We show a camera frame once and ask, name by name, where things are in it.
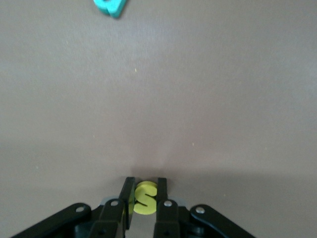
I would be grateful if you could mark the teal foam letter p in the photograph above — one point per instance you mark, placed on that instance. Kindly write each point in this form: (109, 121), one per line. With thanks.
(111, 7)

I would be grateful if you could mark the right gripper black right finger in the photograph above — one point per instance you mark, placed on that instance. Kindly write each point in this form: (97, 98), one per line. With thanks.
(168, 220)

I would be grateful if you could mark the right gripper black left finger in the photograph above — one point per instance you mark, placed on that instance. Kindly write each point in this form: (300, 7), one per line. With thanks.
(109, 218)

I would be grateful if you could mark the yellow foam letter s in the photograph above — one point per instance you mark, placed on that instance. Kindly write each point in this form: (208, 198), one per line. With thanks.
(148, 188)

